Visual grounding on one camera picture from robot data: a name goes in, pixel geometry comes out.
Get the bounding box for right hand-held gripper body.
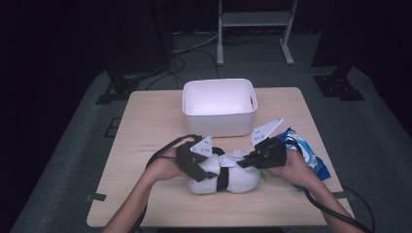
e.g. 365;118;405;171
251;117;289;170

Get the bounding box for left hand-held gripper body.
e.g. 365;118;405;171
175;135;214;183

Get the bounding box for white wet wipe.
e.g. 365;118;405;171
218;149;251;169

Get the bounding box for panda plush toy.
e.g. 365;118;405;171
187;147;270;195

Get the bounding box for white plastic bin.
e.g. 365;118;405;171
182;78;258;139

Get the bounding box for blue white snack bag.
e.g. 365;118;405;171
276;126;332;182

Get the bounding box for person's left hand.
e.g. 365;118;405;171
142;148;189;183

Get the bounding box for person's right hand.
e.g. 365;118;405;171
266;149;317;190

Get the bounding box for black stand base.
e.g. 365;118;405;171
95;69;140;106
313;66;365;102

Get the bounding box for right hand-held gripper cable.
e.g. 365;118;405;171
285;139;377;233

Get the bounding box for black floor cables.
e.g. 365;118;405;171
145;28;222;91

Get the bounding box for white metal stand frame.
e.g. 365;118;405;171
217;0;299;67

